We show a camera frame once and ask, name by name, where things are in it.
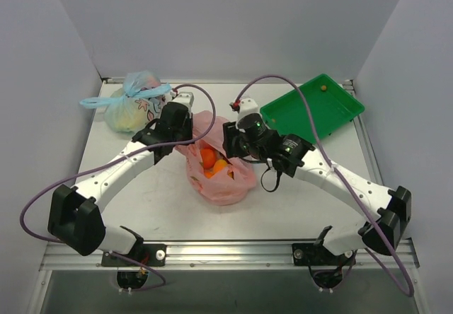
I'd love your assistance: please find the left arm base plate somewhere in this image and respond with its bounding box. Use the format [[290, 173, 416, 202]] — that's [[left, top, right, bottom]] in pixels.
[[101, 243, 167, 267]]

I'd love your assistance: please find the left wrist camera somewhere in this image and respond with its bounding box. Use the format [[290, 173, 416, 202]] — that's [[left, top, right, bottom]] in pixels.
[[171, 92, 195, 110]]

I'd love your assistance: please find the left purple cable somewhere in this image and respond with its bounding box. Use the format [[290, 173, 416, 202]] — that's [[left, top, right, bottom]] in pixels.
[[19, 83, 217, 292]]

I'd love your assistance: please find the blue tied plastic bag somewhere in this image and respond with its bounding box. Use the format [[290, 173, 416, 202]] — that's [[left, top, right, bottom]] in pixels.
[[79, 71, 171, 133]]

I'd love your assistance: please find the purple cable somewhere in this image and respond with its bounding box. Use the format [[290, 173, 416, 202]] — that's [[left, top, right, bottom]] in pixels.
[[19, 83, 217, 292], [236, 74, 415, 298]]

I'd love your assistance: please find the pink plastic bag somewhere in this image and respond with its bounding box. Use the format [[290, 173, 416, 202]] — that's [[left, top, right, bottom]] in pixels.
[[176, 110, 257, 206]]

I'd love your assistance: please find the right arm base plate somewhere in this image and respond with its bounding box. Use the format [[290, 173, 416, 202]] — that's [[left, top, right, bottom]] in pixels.
[[292, 243, 355, 267]]

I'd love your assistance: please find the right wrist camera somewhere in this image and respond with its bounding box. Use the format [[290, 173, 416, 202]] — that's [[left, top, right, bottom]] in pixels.
[[230, 97, 259, 120]]

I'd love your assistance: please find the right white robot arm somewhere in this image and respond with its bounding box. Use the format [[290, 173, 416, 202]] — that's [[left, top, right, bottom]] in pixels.
[[223, 113, 411, 264]]

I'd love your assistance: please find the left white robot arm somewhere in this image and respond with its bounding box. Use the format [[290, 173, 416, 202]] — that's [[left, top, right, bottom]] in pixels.
[[47, 98, 193, 265]]

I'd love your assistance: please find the green plastic tray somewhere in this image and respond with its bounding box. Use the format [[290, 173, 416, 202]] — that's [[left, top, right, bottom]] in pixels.
[[260, 74, 365, 144]]

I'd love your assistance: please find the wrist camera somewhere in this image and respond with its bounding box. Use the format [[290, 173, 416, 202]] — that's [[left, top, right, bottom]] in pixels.
[[171, 92, 195, 110], [230, 97, 259, 120]]

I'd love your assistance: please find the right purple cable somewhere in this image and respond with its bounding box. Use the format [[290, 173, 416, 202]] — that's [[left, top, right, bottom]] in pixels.
[[236, 74, 415, 298]]

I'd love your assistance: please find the yellow orange mango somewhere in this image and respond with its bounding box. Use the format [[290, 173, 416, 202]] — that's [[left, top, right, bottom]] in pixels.
[[204, 170, 234, 179]]

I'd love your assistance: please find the aluminium front rail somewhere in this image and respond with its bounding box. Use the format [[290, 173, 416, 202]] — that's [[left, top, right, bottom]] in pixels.
[[38, 238, 421, 274]]

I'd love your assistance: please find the orange tangerine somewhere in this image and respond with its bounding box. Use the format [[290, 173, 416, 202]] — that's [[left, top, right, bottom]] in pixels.
[[200, 148, 217, 170], [212, 159, 228, 174]]

